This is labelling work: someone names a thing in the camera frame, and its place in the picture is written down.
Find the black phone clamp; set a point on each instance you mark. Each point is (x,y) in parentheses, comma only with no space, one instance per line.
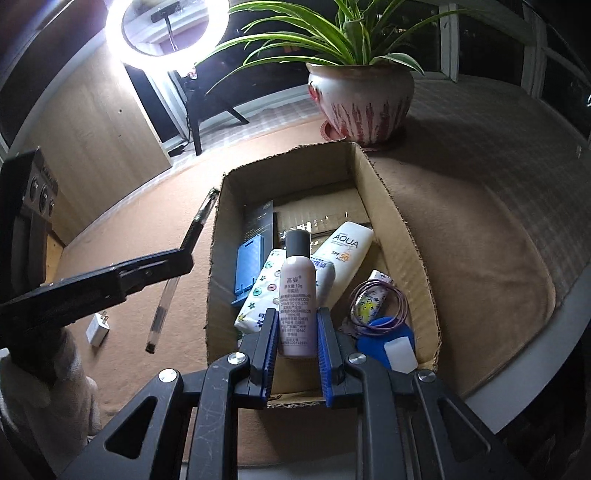
(166,16)

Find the blue round tape measure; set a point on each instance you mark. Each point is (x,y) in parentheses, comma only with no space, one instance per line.
(374,344)

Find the black tripod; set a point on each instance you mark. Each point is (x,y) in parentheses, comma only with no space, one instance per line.
(196,134)

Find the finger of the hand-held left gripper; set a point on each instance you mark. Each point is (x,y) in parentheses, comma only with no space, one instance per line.
(87,302)
(161,265)

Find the white tissue pack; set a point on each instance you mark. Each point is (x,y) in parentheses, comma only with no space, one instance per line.
(256,295)

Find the cardboard box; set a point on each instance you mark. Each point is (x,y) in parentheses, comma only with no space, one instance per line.
(226,258)

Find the white red flower pot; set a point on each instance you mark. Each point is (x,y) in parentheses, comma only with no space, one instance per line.
(360,101)

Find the green white lip balm stick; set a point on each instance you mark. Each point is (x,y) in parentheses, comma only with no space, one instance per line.
(369,300)

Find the light wooden board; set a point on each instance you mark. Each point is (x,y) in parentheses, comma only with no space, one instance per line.
(106,138)

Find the white blue sunscreen bottle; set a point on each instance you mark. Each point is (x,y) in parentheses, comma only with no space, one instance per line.
(344,258)

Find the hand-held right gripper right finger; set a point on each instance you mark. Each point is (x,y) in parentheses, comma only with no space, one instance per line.
(325,364)

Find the white window frame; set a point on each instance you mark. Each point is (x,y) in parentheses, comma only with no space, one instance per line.
(450,50)

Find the purple rubber bands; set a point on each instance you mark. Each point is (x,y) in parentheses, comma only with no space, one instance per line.
(402,307)

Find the clear black gel pen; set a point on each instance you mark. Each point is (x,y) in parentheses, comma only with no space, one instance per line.
(161,314)

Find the small white bottle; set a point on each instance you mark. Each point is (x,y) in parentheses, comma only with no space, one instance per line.
(298,300)

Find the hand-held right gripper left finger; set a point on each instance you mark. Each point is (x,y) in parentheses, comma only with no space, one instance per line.
(270,364)

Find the black card blue holder package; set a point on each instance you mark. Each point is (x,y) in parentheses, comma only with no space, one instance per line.
(249,263)

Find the green spider plant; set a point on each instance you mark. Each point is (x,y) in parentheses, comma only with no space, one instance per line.
(351,32)

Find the person's left hand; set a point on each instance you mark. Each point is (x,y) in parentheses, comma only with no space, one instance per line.
(41,415)

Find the white charger adapter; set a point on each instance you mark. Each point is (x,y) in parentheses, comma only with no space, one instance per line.
(97,332)

